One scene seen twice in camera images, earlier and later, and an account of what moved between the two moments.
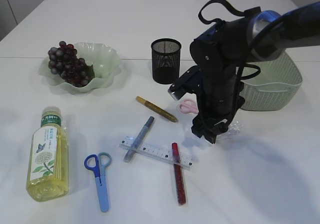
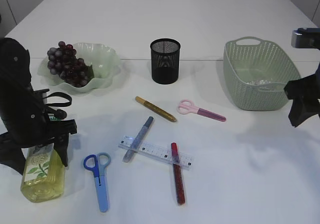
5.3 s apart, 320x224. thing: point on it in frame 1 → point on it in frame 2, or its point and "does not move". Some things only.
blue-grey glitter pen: [135, 142] does not move
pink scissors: [189, 106] does not move
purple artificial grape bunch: [63, 61] does not move
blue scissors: [97, 163] does not move
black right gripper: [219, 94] → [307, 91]
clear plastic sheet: [234, 130] → [258, 82]
